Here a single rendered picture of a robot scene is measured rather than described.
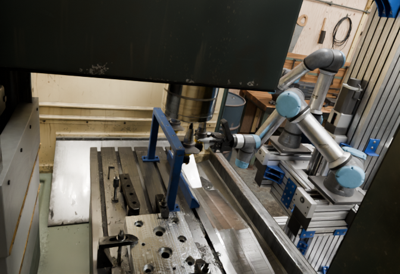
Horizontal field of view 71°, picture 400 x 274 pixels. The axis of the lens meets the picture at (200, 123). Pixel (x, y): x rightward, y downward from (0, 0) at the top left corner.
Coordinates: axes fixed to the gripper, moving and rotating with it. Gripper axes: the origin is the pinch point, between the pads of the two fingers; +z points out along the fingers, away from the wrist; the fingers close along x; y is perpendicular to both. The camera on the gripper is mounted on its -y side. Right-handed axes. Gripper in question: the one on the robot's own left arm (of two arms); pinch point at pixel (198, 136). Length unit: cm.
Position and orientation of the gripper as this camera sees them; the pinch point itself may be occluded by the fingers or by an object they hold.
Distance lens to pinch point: 138.2
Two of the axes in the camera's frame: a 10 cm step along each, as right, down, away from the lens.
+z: -9.2, -0.4, -3.9
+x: -3.4, -4.1, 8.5
